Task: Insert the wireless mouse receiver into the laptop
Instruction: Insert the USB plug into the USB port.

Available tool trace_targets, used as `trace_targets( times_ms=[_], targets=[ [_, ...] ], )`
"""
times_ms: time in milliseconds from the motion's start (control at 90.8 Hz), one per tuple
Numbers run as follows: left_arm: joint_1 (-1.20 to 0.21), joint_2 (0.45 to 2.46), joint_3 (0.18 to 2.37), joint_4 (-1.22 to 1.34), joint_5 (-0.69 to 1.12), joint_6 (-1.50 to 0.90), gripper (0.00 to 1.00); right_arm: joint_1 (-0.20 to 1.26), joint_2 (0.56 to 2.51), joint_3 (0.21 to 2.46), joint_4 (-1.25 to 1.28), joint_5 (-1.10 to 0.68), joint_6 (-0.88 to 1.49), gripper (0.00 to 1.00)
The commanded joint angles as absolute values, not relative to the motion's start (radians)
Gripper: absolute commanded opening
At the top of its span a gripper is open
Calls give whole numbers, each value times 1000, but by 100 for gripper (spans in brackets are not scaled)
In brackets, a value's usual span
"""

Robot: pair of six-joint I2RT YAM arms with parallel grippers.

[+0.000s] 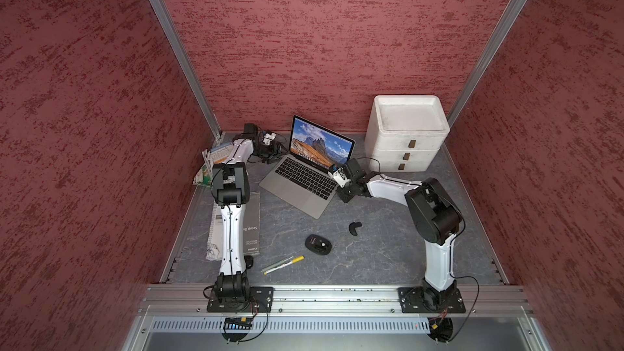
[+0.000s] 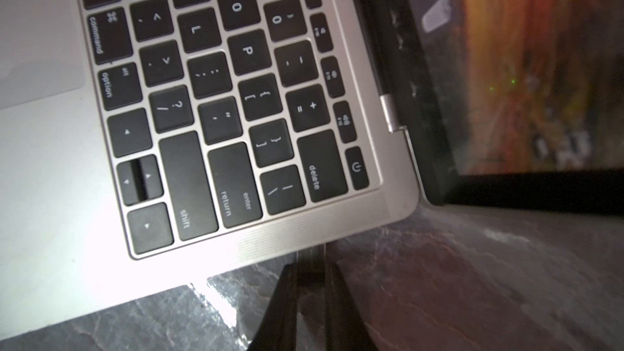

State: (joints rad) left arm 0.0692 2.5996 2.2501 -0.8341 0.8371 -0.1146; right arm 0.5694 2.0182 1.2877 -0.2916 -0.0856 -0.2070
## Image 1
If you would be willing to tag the aluminium front rail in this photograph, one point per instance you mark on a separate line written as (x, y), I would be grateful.
(503, 301)

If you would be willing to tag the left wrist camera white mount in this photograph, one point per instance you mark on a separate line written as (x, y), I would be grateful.
(268, 138)

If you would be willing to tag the silver laptop with black keys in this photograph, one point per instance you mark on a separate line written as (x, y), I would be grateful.
(303, 177)

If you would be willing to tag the small black round object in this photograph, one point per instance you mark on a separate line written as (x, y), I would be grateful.
(249, 261)

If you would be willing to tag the white three-drawer storage unit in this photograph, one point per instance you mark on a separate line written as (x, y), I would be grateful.
(404, 133)

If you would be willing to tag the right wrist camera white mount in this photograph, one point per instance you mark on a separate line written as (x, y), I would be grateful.
(337, 172)

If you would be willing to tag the black mouse battery cover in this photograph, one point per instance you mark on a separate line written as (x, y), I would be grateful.
(353, 228)

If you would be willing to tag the perforated white vent strip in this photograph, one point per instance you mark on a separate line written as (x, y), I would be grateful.
(292, 325)

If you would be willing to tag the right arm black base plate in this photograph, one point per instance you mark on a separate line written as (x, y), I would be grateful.
(427, 300)

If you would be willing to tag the right aluminium corner post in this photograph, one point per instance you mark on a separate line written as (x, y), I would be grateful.
(507, 19)

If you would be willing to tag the colourful folded leaflets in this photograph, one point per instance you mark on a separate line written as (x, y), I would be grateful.
(210, 158)

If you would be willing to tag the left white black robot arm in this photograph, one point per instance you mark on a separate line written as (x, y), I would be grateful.
(230, 188)

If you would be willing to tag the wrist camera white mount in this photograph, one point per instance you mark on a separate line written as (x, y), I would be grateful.
(268, 138)
(337, 172)

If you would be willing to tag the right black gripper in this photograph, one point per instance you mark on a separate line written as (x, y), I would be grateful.
(344, 197)

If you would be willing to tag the black wireless mouse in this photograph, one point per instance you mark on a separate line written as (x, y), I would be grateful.
(318, 245)

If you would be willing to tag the white printed paper sheet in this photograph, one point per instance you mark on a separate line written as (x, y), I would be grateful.
(215, 242)

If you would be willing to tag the aluminium corner post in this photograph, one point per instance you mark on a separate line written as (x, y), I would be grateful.
(507, 19)
(168, 26)

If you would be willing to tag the left aluminium corner post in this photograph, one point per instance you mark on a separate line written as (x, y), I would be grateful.
(168, 26)

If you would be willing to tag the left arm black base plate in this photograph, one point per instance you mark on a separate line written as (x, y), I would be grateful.
(259, 299)

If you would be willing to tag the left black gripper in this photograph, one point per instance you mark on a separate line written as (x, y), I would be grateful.
(275, 151)

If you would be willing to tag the green white pen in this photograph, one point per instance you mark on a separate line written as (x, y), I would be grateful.
(277, 264)

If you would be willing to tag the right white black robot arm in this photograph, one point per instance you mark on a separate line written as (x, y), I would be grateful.
(435, 216)

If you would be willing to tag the grey setup guide booklet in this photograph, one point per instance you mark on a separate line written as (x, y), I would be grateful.
(251, 226)

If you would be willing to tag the yellow capped marker pen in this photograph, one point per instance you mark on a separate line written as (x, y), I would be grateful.
(283, 264)

